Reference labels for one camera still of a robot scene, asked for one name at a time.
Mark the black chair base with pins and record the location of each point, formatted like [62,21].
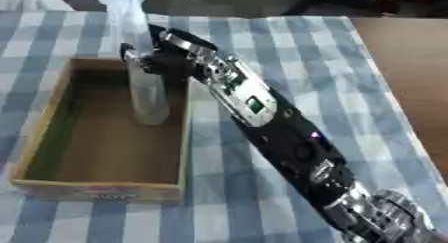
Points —
[350,0]

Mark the tan cardboard box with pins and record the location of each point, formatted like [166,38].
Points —
[111,147]

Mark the clear plastic bottle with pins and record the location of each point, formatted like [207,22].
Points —
[146,93]

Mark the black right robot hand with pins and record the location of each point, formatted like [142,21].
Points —
[169,58]

